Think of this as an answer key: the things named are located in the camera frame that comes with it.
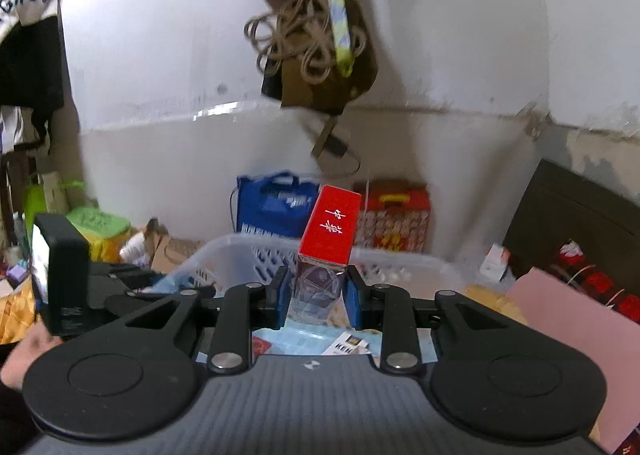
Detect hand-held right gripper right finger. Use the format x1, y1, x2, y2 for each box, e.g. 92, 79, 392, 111
345, 265, 538, 376

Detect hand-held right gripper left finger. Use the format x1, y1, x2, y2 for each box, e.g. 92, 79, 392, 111
85, 267, 293, 376

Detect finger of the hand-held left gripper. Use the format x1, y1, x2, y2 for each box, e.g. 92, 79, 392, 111
89, 261, 168, 288
102, 291, 171, 311

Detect white and gold cigarette box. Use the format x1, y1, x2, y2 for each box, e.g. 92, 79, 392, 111
320, 332, 373, 356

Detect red cigarette box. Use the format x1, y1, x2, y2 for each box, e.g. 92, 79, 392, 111
292, 185, 362, 327

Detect clear plastic basket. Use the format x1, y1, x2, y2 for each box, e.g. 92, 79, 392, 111
162, 233, 468, 358

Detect person's left hand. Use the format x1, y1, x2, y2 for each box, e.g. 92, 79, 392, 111
0, 327, 65, 391

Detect white snack packets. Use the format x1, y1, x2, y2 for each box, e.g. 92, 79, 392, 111
120, 230, 151, 266

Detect green tin box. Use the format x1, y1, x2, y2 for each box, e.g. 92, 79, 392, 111
65, 207, 132, 263

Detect brown cardboard box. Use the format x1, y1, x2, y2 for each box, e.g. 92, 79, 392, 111
145, 217, 206, 276

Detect orange floral blanket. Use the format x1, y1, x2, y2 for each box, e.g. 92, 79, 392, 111
0, 280, 41, 346

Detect light green bag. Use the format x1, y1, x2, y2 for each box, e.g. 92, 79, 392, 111
22, 180, 83, 231

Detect blue tote bag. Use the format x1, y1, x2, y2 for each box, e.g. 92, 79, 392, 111
235, 171, 321, 238

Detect red gift box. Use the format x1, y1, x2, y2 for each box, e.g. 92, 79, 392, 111
352, 179, 432, 252

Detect yellow cloth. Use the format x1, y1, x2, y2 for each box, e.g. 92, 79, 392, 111
462, 285, 531, 326

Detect small white box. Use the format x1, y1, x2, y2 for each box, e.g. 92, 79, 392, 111
480, 242, 512, 282

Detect black power adapter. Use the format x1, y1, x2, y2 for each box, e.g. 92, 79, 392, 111
310, 115, 362, 176

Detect hanging brown bag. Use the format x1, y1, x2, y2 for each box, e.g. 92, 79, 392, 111
260, 0, 380, 116

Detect pink board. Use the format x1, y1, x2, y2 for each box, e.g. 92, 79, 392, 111
505, 267, 640, 453

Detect black garment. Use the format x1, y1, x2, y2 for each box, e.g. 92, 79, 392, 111
0, 10, 66, 156

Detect dark wooden headboard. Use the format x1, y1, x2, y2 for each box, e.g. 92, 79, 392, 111
501, 158, 640, 286

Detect red patterned blanket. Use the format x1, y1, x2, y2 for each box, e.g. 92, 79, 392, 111
545, 237, 640, 326

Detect tan coiled cord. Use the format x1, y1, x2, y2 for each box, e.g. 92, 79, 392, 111
244, 0, 368, 86

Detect yellow-green lanyard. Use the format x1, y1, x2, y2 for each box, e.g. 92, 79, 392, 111
317, 0, 353, 78

